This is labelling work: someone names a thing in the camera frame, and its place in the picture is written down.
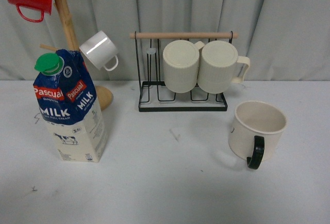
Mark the cream mug black handle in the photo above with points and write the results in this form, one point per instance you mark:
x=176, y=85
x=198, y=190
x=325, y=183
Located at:
x=255, y=132

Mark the blue white milk carton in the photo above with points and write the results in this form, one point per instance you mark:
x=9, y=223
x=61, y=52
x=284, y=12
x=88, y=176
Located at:
x=69, y=105

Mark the left cream ribbed cup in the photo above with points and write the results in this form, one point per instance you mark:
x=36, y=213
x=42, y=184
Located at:
x=181, y=65

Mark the cream ribbed cup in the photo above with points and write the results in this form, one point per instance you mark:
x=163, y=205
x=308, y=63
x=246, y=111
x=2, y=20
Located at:
x=181, y=65
x=217, y=66

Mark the right cream ribbed cup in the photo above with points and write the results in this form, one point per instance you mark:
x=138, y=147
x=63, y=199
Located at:
x=217, y=66

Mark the white enamel mug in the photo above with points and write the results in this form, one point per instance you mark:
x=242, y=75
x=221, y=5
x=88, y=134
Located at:
x=101, y=51

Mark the wooden mug tree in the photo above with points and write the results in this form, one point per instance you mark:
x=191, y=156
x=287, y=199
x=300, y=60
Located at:
x=105, y=96

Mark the black wire cup rack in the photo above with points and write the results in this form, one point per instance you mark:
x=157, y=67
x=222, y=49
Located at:
x=154, y=96

